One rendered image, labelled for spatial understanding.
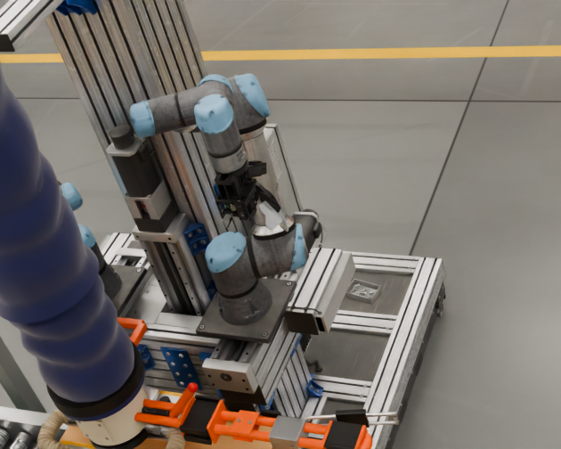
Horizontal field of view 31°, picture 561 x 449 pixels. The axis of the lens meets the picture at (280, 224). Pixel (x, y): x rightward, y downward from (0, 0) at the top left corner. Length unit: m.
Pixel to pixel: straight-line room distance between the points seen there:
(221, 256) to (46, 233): 0.71
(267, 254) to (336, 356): 1.17
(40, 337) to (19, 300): 0.12
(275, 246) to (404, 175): 2.23
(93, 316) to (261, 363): 0.71
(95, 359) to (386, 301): 1.84
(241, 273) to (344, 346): 1.18
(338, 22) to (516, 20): 1.06
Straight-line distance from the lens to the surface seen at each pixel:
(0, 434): 3.53
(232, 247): 2.63
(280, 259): 2.62
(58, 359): 2.23
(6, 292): 2.10
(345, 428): 2.21
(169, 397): 2.59
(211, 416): 2.34
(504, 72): 5.37
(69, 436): 2.82
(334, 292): 2.88
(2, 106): 1.92
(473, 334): 3.98
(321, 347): 3.78
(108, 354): 2.28
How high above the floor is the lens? 2.91
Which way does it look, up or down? 38 degrees down
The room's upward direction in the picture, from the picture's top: 18 degrees counter-clockwise
